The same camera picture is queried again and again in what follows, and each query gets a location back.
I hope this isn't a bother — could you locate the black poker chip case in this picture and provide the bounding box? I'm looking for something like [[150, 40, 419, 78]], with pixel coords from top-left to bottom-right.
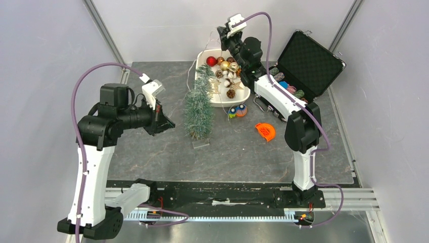
[[234, 30, 346, 122]]

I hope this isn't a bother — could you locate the silver gold bauble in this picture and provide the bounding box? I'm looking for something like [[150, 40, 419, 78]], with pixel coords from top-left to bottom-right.
[[228, 62, 240, 72]]

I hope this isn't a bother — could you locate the red glitter bauble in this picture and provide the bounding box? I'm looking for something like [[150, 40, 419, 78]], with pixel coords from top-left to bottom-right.
[[206, 56, 218, 67]]

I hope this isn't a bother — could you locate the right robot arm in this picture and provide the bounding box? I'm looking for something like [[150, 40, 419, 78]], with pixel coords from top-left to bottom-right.
[[217, 26, 326, 208]]

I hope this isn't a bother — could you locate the gold star topper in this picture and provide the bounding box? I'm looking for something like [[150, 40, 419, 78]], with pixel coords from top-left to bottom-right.
[[230, 81, 244, 91]]

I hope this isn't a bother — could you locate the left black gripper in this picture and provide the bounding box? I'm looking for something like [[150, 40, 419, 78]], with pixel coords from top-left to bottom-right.
[[118, 97, 176, 136]]

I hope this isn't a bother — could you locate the gold shiny bauble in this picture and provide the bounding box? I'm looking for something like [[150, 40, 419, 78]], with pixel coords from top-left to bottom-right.
[[219, 60, 230, 71]]

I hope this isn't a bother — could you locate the orange semicircle plastic piece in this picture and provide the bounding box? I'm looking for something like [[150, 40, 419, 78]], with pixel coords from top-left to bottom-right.
[[255, 123, 276, 142]]

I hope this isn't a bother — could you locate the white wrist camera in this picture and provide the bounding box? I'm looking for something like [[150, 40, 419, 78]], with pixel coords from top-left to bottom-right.
[[226, 14, 247, 38], [142, 79, 165, 110]]

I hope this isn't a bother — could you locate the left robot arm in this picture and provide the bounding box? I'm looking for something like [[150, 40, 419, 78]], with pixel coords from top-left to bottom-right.
[[57, 80, 175, 240]]

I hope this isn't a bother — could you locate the brown pine cone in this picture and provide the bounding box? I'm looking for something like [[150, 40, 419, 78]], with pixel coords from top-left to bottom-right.
[[226, 89, 236, 99]]

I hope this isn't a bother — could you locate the white plastic tray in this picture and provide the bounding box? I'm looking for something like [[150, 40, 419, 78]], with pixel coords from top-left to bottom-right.
[[196, 49, 250, 107]]

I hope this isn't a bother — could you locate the orange round toy disc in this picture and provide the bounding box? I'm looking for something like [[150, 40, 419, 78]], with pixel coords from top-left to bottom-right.
[[236, 104, 247, 117]]

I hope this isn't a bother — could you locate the small frosted christmas tree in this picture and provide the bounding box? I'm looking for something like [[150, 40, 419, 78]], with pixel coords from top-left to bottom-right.
[[184, 64, 215, 141]]

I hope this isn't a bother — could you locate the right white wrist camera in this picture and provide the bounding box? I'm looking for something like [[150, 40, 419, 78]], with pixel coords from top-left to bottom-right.
[[226, 14, 247, 38]]

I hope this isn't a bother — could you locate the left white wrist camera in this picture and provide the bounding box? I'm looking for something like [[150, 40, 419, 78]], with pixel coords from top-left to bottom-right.
[[142, 79, 165, 110]]

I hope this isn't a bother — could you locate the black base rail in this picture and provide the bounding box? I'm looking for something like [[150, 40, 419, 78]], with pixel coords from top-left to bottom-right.
[[115, 181, 326, 217]]

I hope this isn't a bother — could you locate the clear battery box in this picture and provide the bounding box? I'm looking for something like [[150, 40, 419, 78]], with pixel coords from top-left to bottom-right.
[[192, 138, 210, 149]]

